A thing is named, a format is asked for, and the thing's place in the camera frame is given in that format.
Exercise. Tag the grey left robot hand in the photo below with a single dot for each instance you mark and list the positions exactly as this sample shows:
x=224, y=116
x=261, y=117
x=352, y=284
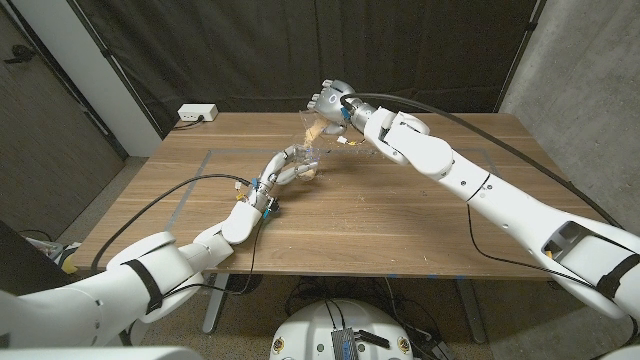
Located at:
x=270, y=172

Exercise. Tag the large clear plastic cup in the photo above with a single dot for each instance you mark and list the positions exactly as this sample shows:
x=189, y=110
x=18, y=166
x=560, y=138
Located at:
x=310, y=122

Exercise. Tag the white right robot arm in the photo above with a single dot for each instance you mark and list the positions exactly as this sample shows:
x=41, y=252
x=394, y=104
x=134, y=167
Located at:
x=500, y=200

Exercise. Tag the dark box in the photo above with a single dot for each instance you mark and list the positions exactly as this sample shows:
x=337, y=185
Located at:
x=25, y=265

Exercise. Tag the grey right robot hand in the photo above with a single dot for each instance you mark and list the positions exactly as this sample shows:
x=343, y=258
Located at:
x=335, y=100

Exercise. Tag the black backdrop curtain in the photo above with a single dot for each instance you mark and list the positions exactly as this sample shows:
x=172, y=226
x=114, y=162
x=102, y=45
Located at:
x=250, y=50

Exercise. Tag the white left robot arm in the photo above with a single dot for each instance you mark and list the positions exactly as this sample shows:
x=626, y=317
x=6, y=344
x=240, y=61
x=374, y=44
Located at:
x=75, y=305

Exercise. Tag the grey metal table leg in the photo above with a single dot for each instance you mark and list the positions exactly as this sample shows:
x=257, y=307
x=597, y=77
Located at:
x=216, y=305
x=472, y=315

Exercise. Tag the grey ribbed electronics box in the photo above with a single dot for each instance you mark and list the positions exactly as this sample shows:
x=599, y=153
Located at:
x=344, y=345

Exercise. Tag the white power strip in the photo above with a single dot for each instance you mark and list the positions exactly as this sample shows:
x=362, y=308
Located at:
x=197, y=111

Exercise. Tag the small clear plastic cup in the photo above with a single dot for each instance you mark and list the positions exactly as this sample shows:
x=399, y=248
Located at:
x=306, y=156

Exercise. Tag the crumpled patterned cloth pile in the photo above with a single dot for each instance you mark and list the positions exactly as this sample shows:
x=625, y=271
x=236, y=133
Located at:
x=45, y=246

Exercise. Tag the yellow and black object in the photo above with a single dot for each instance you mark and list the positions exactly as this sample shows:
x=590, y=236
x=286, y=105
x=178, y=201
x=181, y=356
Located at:
x=67, y=260

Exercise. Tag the black round floor fan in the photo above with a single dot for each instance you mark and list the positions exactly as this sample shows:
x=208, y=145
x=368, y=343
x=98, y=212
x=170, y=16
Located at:
x=247, y=286

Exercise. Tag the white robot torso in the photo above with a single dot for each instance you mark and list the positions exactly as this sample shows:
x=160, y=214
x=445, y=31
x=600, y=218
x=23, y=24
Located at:
x=310, y=330

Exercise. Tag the brown granulated sugar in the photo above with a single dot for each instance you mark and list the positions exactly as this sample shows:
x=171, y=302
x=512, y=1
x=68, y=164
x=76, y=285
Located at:
x=314, y=131

